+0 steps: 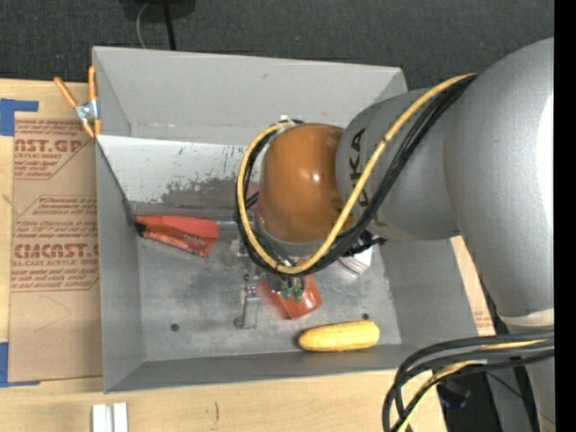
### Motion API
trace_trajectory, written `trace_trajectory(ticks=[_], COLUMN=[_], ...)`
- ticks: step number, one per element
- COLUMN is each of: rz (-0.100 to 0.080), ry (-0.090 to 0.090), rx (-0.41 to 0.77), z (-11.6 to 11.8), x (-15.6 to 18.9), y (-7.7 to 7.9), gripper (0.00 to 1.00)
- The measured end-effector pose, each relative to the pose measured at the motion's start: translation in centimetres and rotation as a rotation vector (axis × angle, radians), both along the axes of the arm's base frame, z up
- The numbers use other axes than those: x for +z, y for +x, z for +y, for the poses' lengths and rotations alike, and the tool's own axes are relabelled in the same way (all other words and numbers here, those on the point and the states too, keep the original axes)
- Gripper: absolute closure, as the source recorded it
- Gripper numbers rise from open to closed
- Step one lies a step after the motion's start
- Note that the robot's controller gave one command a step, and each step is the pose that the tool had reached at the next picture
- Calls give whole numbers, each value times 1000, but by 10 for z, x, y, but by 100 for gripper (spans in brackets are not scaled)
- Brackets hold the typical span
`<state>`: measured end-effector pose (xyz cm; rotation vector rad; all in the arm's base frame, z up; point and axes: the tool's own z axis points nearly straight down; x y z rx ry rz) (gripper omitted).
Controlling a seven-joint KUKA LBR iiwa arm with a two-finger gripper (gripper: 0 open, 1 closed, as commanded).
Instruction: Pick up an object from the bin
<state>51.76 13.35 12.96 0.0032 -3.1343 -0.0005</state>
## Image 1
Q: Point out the orange-red packet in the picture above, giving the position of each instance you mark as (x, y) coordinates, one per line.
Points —
(180, 234)

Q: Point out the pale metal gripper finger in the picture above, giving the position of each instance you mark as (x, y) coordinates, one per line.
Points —
(250, 304)

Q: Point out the grey metal bin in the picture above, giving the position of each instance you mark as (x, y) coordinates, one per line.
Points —
(189, 295)

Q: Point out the brown cardboard board, red print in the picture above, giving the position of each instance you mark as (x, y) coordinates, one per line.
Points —
(54, 223)

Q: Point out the orange-red cylinder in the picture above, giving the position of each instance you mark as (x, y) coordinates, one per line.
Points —
(308, 305)

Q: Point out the yellow toy corn cob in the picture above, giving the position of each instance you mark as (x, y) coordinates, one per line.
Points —
(339, 336)

